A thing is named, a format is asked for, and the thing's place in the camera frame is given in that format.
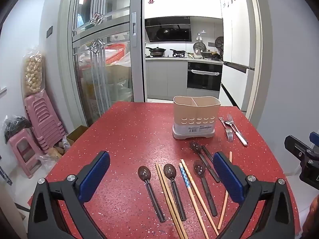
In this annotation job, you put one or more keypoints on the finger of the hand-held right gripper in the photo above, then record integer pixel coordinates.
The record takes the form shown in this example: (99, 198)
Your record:
(295, 145)
(315, 138)

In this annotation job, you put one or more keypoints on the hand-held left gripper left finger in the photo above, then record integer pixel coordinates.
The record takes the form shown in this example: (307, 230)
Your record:
(96, 176)

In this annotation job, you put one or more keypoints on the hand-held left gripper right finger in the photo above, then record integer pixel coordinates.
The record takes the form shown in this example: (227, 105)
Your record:
(228, 176)

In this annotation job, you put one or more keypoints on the blue patterned wooden chopstick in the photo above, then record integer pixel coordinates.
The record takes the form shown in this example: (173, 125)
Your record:
(185, 178)

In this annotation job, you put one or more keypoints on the beige plastic cutlery holder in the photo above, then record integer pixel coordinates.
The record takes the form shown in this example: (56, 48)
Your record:
(194, 114)

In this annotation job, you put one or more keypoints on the person's right hand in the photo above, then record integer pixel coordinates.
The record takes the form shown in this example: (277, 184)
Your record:
(312, 221)

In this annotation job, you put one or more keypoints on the metal fork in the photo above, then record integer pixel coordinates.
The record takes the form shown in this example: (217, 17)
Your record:
(230, 118)
(229, 135)

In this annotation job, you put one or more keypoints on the open cardboard box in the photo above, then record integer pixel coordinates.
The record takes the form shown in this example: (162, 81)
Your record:
(77, 133)

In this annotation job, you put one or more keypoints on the clear bag of potatoes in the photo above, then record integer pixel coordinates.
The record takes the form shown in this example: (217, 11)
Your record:
(53, 154)

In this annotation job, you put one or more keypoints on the stack of pink stools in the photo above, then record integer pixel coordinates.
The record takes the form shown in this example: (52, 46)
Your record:
(43, 122)

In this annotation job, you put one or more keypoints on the single pink plastic stool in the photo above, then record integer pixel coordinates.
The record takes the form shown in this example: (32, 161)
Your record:
(23, 151)

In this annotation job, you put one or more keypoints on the black plastic bag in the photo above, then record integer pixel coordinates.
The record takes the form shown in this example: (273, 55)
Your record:
(16, 127)

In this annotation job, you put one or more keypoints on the black built-in oven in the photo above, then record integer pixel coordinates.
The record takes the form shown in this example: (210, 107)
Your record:
(204, 76)

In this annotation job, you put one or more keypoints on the grey lower kitchen cabinets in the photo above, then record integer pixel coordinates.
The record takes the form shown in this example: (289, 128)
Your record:
(165, 77)

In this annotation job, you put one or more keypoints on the white refrigerator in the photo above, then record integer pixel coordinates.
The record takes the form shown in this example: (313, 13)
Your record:
(238, 42)

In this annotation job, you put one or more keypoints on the clear bag of round nuts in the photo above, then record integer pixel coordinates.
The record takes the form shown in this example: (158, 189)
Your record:
(32, 74)

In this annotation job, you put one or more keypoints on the sliding glass door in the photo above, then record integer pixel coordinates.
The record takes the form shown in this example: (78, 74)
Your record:
(99, 54)

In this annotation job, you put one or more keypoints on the red plastic basket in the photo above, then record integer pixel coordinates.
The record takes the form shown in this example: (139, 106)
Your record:
(116, 52)

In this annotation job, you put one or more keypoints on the round metal steamer rack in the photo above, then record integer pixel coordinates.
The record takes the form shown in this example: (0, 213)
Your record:
(199, 47)
(219, 42)

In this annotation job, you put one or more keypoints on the black frying pan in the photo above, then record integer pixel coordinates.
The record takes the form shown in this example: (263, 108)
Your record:
(178, 51)

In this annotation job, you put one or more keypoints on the black wok with lid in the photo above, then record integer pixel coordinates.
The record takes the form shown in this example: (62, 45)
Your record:
(157, 50)

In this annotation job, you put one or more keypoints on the black range hood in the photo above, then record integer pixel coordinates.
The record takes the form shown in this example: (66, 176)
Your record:
(168, 29)

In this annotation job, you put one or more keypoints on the white upper kitchen cabinets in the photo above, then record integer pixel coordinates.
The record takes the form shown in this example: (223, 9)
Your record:
(182, 5)

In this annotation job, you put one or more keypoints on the dark wall switch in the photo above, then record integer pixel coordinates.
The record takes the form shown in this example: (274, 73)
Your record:
(49, 31)

